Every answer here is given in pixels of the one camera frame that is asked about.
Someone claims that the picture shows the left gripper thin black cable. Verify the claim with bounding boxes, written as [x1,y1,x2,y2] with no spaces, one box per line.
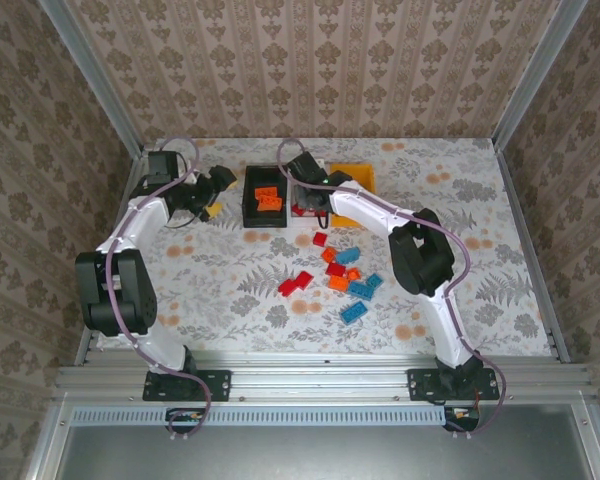
[162,209,209,231]

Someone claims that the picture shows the white plastic bin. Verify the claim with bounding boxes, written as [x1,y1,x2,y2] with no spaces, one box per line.
[288,158,331,230]

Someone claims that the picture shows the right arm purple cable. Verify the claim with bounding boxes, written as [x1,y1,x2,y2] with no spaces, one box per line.
[276,137,509,441]

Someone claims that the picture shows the grey metal tray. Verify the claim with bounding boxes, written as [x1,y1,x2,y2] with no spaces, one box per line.
[22,402,600,480]

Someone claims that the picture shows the floral patterned table cover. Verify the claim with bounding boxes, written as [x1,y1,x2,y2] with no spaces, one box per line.
[95,137,555,359]

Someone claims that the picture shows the white slotted cable duct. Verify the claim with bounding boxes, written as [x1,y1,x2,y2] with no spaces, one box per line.
[71,403,449,427]

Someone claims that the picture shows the black electronics box with wires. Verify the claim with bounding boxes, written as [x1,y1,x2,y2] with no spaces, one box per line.
[442,403,483,434]
[165,407,207,435]

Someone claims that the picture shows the aluminium corner post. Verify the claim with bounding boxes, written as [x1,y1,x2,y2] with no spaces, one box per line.
[37,0,149,154]
[490,0,592,151]

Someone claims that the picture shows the black plastic bin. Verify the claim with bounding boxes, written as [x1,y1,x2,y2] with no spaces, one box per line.
[242,164,290,230]

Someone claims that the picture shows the yellow plastic bin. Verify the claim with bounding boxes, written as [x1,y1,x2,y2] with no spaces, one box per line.
[328,162,376,229]

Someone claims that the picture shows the wide aluminium base rail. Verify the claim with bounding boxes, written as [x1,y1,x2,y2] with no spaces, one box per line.
[54,349,596,404]

